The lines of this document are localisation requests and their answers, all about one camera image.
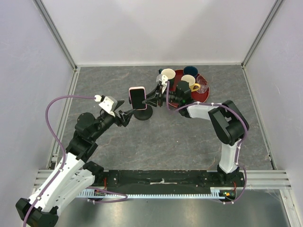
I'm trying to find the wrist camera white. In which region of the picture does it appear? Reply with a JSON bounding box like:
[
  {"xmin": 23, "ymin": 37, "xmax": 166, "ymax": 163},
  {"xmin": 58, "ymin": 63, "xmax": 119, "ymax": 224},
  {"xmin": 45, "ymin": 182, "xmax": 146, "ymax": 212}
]
[
  {"xmin": 98, "ymin": 96, "xmax": 117, "ymax": 117},
  {"xmin": 156, "ymin": 74, "xmax": 168, "ymax": 88}
]

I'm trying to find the clear glass cup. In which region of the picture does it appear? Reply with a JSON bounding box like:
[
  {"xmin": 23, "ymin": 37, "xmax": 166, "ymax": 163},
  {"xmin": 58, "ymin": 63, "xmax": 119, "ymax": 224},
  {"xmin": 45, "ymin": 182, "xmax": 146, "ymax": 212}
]
[{"xmin": 196, "ymin": 75, "xmax": 209, "ymax": 94}]

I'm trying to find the green mug cream inside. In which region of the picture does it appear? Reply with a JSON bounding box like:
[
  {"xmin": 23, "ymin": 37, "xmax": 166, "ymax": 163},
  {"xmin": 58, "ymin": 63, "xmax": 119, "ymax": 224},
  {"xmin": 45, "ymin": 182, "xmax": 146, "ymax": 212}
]
[{"xmin": 158, "ymin": 69, "xmax": 176, "ymax": 89}]

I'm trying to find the left aluminium frame post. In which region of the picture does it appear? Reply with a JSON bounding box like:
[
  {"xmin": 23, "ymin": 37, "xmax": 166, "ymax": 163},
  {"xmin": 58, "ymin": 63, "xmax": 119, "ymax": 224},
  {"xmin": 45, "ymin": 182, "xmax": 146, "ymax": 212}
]
[{"xmin": 33, "ymin": 0, "xmax": 77, "ymax": 71}]

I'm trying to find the right aluminium frame post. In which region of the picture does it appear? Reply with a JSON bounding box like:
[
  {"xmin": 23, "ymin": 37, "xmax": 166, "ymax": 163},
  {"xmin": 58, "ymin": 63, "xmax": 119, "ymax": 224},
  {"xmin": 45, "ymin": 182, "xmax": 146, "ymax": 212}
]
[{"xmin": 241, "ymin": 0, "xmax": 284, "ymax": 69}]

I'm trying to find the aluminium frame post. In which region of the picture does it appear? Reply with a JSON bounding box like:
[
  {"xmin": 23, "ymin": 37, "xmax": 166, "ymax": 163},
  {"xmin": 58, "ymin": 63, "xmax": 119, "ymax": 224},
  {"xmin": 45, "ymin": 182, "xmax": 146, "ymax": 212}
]
[
  {"xmin": 33, "ymin": 0, "xmax": 77, "ymax": 71},
  {"xmin": 241, "ymin": 0, "xmax": 284, "ymax": 69}
]

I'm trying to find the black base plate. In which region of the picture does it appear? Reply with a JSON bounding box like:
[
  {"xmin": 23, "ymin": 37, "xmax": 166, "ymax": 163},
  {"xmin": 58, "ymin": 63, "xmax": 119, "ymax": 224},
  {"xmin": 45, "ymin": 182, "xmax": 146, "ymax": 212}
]
[{"xmin": 93, "ymin": 170, "xmax": 245, "ymax": 195}]

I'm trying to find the black phone stand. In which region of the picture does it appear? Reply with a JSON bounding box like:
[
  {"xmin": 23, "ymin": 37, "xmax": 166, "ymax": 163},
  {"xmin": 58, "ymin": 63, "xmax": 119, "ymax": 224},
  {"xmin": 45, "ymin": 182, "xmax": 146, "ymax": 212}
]
[{"xmin": 134, "ymin": 105, "xmax": 153, "ymax": 121}]

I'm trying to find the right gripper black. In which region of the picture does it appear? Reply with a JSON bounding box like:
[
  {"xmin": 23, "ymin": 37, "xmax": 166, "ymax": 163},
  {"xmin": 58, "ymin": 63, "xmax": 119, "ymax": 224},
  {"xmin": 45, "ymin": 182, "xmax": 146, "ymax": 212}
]
[{"xmin": 143, "ymin": 84, "xmax": 182, "ymax": 108}]

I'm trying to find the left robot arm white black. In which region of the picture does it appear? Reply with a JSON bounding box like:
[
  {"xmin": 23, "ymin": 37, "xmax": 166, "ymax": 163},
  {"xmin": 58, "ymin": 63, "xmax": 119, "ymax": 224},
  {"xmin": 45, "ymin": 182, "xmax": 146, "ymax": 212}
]
[{"xmin": 16, "ymin": 96, "xmax": 135, "ymax": 227}]

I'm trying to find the phone with pink case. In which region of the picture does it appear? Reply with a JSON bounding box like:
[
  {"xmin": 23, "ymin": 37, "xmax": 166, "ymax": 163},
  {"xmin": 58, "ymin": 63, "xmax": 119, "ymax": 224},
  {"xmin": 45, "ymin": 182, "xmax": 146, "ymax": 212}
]
[{"xmin": 129, "ymin": 86, "xmax": 147, "ymax": 110}]

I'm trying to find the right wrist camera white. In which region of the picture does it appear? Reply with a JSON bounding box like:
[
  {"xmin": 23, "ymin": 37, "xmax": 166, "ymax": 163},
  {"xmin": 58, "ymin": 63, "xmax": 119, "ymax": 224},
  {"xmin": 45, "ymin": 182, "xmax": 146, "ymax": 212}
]
[{"xmin": 156, "ymin": 74, "xmax": 168, "ymax": 88}]

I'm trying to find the dark blue mug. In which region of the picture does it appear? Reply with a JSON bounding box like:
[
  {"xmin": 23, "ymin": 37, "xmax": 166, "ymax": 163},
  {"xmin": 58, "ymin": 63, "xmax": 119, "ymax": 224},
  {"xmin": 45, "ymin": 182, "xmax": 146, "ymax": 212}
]
[{"xmin": 183, "ymin": 66, "xmax": 198, "ymax": 78}]

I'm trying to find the yellow mug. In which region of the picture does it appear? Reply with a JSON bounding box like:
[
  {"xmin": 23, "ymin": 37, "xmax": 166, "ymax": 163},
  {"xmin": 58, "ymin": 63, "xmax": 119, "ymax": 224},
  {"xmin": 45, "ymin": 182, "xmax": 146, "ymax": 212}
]
[{"xmin": 181, "ymin": 75, "xmax": 201, "ymax": 92}]

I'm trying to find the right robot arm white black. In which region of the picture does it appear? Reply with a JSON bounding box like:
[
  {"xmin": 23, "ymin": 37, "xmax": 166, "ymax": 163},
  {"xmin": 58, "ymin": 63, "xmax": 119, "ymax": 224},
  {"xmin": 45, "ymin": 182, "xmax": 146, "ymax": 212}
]
[{"xmin": 143, "ymin": 81, "xmax": 249, "ymax": 186}]

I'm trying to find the slotted cable duct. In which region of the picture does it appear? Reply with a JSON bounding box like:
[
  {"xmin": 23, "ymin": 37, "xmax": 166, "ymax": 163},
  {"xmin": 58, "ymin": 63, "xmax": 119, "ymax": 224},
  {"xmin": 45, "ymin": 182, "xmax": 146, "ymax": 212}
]
[{"xmin": 77, "ymin": 188, "xmax": 237, "ymax": 200}]

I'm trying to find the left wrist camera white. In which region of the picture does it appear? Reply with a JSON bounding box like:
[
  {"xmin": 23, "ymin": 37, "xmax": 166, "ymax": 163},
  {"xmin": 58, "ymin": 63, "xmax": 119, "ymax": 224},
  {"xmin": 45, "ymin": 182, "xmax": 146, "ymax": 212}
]
[{"xmin": 98, "ymin": 96, "xmax": 117, "ymax": 117}]

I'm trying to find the round red tray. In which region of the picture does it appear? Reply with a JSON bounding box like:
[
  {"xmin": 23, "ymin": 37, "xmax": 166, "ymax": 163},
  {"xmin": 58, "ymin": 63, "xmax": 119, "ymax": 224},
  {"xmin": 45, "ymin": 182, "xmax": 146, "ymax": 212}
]
[{"xmin": 169, "ymin": 69, "xmax": 210, "ymax": 102}]

